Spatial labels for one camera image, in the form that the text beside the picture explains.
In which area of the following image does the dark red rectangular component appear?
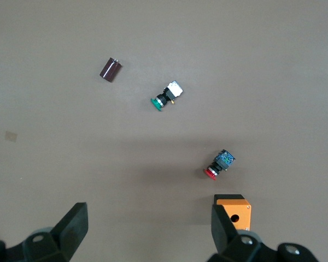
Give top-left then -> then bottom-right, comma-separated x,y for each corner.
99,57 -> 123,83

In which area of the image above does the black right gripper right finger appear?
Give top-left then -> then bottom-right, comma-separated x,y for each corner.
206,204 -> 319,262

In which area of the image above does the red push button switch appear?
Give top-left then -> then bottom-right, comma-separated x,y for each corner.
203,148 -> 237,181

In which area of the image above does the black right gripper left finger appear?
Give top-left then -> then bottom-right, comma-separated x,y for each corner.
0,202 -> 89,262

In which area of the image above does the orange box with round hole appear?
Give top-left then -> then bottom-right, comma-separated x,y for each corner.
213,194 -> 253,232

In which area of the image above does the blue small component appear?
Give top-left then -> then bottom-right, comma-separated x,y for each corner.
149,80 -> 184,112

